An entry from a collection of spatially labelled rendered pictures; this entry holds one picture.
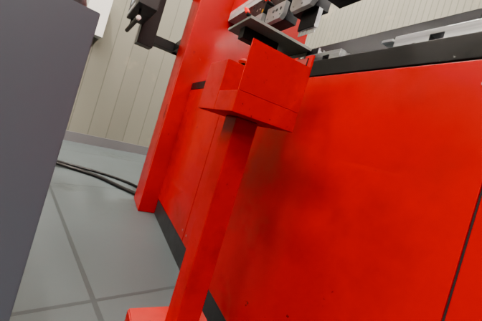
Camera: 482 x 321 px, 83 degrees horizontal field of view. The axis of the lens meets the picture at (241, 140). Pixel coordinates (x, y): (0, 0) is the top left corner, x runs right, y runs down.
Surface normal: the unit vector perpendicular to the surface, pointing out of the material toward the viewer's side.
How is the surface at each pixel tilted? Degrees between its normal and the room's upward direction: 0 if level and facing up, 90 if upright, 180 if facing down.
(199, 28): 90
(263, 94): 90
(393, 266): 90
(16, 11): 90
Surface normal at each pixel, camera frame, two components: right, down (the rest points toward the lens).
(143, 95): 0.64, 0.19
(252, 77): 0.48, 0.15
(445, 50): -0.85, -0.25
